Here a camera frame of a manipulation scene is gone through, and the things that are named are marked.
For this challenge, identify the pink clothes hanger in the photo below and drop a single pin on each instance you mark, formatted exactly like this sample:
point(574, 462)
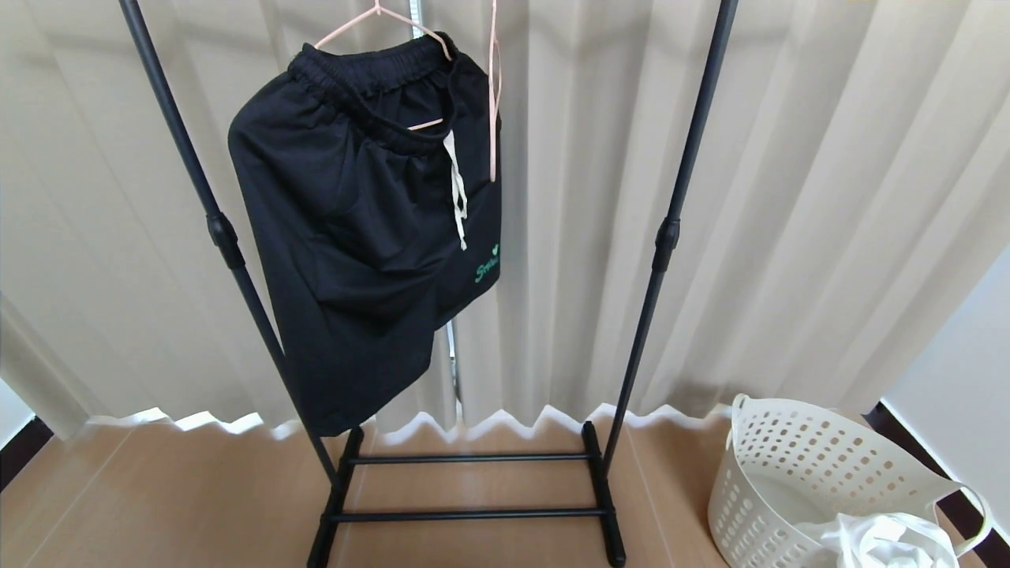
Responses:
point(492, 158)
point(426, 123)

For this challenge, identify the black garment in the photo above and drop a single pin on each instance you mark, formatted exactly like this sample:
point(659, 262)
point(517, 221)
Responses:
point(355, 276)

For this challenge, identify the white garment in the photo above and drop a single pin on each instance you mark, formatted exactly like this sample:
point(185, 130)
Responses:
point(892, 544)

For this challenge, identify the black clothes rack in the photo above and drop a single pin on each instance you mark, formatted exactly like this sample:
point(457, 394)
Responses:
point(225, 237)

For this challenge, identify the white laundry basket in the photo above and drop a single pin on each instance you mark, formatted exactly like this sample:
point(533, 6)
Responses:
point(789, 457)

